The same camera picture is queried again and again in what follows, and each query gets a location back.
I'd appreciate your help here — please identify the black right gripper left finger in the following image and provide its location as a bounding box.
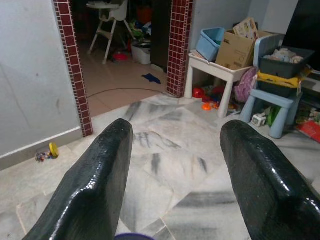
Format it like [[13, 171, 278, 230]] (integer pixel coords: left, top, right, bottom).
[[22, 118, 134, 240]]

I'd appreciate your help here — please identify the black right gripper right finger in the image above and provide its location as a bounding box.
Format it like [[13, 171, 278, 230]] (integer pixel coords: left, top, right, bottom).
[[219, 119, 320, 240]]

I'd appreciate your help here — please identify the dark grey plastic bin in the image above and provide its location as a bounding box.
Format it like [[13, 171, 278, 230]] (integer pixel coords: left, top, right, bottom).
[[258, 46, 316, 80]]

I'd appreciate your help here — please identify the yellow lidded toy jar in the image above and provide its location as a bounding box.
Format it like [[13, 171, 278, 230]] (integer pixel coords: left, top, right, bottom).
[[35, 142, 60, 163]]

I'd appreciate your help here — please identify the white cube toy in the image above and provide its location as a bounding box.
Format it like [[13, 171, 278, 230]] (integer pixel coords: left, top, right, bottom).
[[251, 113, 266, 128]]

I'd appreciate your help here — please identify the red flat book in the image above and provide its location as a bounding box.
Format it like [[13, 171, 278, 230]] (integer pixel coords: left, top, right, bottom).
[[296, 120, 320, 144]]

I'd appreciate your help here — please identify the light blue kids chair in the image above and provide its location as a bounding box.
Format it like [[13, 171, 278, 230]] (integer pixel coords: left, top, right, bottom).
[[239, 34, 303, 140]]

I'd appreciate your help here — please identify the pink purple bag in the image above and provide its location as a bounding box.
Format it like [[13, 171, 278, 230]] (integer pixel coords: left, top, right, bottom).
[[234, 66, 258, 104]]

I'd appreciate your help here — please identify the yellow black flat package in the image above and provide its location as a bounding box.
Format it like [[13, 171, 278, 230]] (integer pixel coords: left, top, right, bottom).
[[256, 67, 312, 88]]

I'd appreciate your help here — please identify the red round toy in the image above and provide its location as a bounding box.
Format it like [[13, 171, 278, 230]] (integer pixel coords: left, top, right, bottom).
[[191, 87, 204, 99]]

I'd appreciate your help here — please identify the blue cloth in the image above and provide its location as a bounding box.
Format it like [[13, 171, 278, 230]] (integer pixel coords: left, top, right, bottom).
[[140, 73, 162, 85]]

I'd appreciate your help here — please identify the white plastic kids table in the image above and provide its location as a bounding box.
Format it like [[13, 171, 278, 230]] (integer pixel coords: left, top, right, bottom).
[[184, 49, 253, 119]]

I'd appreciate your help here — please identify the red bowl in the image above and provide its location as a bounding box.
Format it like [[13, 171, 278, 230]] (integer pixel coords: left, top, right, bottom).
[[112, 51, 129, 62]]

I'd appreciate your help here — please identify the brown cardboard box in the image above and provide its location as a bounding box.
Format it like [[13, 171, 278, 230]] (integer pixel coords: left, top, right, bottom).
[[215, 29, 272, 71]]

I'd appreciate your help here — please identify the white storage box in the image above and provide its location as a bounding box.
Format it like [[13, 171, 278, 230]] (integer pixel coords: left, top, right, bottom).
[[130, 41, 152, 66]]

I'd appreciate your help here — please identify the light blue plastic tub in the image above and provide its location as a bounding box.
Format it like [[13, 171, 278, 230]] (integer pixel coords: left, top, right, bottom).
[[195, 27, 226, 63]]

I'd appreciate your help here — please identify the picture book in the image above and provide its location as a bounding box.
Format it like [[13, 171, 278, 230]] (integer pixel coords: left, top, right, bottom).
[[232, 16, 260, 41]]

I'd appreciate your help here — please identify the black television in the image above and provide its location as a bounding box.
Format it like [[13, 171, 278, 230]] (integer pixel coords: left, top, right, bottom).
[[282, 0, 320, 60]]

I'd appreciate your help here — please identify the white baby high chair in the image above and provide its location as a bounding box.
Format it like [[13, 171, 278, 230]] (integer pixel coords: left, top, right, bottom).
[[86, 0, 136, 65]]

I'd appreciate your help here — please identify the dark cabinet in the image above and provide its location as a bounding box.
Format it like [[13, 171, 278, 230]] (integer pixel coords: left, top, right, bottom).
[[149, 0, 174, 73]]

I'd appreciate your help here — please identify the thin floor cable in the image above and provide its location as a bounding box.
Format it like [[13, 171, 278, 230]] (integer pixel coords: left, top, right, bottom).
[[86, 87, 168, 99]]

